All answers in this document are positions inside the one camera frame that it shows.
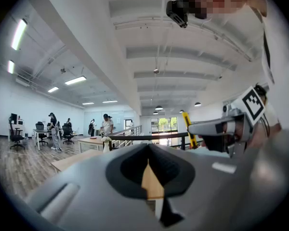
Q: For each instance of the person's white shirt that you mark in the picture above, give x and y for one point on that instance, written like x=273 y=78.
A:
x=281 y=56

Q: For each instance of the group of ceiling strip lights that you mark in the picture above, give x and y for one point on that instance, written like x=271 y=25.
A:
x=18 y=34

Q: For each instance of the black monitor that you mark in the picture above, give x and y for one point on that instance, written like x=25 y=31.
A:
x=14 y=118

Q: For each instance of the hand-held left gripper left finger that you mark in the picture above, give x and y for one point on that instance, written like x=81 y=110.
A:
x=125 y=172

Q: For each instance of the white desk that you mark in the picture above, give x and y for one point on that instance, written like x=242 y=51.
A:
x=42 y=130

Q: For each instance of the metal stair railing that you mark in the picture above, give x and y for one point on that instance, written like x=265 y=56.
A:
x=130 y=132

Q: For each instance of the black head-worn camera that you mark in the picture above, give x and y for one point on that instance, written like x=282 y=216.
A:
x=177 y=12

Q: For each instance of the white vase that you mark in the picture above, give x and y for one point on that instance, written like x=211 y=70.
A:
x=106 y=145

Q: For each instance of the black office chair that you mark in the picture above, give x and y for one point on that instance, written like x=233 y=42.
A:
x=40 y=129
x=16 y=137
x=67 y=131

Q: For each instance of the yellow and black post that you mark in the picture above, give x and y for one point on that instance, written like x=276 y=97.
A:
x=188 y=126

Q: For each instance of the person's right forearm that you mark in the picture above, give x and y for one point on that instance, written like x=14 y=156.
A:
x=273 y=130

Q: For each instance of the black handrail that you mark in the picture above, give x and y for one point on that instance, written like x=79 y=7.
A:
x=147 y=137

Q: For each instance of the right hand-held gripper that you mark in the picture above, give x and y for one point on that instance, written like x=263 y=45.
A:
x=253 y=102

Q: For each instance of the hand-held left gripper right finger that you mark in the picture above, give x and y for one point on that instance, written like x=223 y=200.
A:
x=178 y=172

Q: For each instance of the wooden table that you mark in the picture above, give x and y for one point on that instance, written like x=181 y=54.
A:
x=91 y=140
x=72 y=160

